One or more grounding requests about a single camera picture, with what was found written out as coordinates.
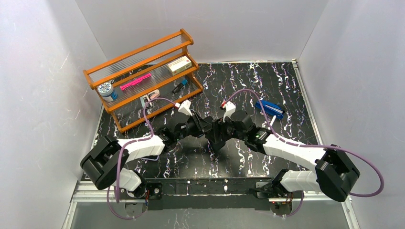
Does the pink comb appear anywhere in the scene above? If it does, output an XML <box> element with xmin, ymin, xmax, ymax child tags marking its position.
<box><xmin>120</xmin><ymin>73</ymin><xmax>151</xmax><ymax>91</ymax></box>

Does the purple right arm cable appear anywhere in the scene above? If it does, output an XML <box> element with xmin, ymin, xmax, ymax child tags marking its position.
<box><xmin>226</xmin><ymin>88</ymin><xmax>385</xmax><ymax>219</ymax></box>

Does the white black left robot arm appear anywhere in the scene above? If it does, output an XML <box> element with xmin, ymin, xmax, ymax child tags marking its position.
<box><xmin>80</xmin><ymin>112</ymin><xmax>213</xmax><ymax>191</ymax></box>

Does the white pen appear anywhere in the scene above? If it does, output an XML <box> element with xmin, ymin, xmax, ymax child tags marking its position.
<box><xmin>269</xmin><ymin>115</ymin><xmax>277</xmax><ymax>127</ymax></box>

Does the blue stapler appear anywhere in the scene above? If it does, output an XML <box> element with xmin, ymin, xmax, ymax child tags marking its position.
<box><xmin>255</xmin><ymin>100</ymin><xmax>285</xmax><ymax>119</ymax></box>

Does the blue white jar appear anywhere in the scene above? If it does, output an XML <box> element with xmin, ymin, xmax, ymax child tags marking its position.
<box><xmin>97</xmin><ymin>82</ymin><xmax>118</xmax><ymax>102</ymax></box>

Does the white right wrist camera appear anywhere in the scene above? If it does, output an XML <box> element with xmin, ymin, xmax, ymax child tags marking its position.
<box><xmin>220</xmin><ymin>101</ymin><xmax>236</xmax><ymax>122</ymax></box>

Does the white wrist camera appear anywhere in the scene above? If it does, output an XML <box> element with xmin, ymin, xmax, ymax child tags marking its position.
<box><xmin>220</xmin><ymin>101</ymin><xmax>236</xmax><ymax>122</ymax></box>
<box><xmin>174</xmin><ymin>100</ymin><xmax>192</xmax><ymax>116</ymax></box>

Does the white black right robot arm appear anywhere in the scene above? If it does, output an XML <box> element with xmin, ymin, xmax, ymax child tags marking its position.
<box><xmin>205</xmin><ymin>111</ymin><xmax>361</xmax><ymax>202</ymax></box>

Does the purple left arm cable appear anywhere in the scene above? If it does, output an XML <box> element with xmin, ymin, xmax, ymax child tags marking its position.
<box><xmin>106</xmin><ymin>97</ymin><xmax>181</xmax><ymax>220</ymax></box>

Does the white pink tape dispenser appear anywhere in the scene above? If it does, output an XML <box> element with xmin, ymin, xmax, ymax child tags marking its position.
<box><xmin>140</xmin><ymin>89</ymin><xmax>160</xmax><ymax>107</ymax></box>

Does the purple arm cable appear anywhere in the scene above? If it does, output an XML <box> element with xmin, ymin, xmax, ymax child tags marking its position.
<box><xmin>226</xmin><ymin>88</ymin><xmax>385</xmax><ymax>219</ymax></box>
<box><xmin>106</xmin><ymin>97</ymin><xmax>181</xmax><ymax>220</ymax></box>

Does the orange wooden shelf rack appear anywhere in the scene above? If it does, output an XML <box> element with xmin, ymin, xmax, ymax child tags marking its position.
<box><xmin>83</xmin><ymin>29</ymin><xmax>203</xmax><ymax>133</ymax></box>

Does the white red small box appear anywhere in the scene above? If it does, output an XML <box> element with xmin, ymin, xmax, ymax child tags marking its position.
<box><xmin>167</xmin><ymin>56</ymin><xmax>192</xmax><ymax>75</ymax></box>

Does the black blue marker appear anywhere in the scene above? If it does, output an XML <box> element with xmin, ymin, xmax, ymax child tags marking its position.
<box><xmin>172</xmin><ymin>79</ymin><xmax>188</xmax><ymax>94</ymax></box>

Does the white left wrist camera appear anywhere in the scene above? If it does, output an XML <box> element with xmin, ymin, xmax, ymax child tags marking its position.
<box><xmin>174</xmin><ymin>100</ymin><xmax>192</xmax><ymax>116</ymax></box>

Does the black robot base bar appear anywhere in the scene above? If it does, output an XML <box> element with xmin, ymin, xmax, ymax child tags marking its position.
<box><xmin>125</xmin><ymin>177</ymin><xmax>293</xmax><ymax>219</ymax></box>

